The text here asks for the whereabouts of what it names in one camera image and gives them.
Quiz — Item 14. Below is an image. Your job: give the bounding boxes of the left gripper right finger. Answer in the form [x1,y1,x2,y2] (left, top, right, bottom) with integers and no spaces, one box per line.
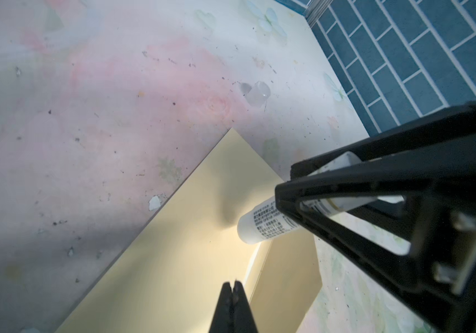
[232,280,258,333]

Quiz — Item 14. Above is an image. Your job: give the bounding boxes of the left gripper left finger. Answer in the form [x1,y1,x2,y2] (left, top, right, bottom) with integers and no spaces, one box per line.
[209,282,234,333]

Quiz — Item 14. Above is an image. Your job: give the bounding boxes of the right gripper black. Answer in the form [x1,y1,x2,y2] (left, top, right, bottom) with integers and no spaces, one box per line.
[275,101,476,332]

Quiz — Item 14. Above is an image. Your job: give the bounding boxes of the yellow envelope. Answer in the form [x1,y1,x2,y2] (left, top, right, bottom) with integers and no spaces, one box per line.
[59,130,322,332]

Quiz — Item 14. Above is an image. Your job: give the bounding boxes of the white glue stick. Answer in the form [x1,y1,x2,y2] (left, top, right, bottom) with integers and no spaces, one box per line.
[236,150,405,245]

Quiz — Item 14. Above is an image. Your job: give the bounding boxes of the clear glue stick cap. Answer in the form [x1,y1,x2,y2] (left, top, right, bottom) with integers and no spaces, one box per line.
[240,81,271,107]

